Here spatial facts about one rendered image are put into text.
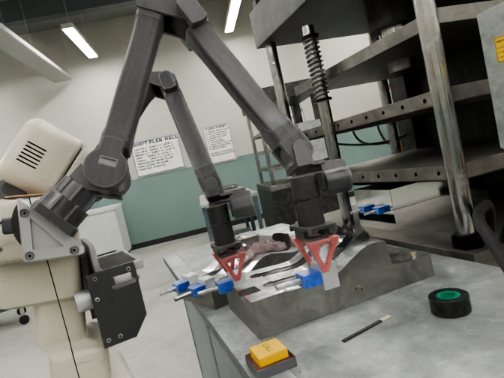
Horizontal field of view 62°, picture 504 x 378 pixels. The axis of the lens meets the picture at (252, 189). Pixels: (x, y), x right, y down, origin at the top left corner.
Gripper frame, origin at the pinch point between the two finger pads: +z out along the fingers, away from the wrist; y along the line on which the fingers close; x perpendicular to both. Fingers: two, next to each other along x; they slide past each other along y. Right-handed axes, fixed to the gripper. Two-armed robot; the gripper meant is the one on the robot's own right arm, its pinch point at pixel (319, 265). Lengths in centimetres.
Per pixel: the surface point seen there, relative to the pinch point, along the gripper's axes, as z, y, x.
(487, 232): 3.4, 0.0, -46.2
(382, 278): 10.5, 9.9, -21.1
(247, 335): 15.7, 14.5, 14.7
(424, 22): -55, 23, -59
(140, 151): -85, 742, -23
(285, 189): 18, 431, -172
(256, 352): 12.1, -2.8, 17.7
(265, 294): 6.5, 12.1, 9.3
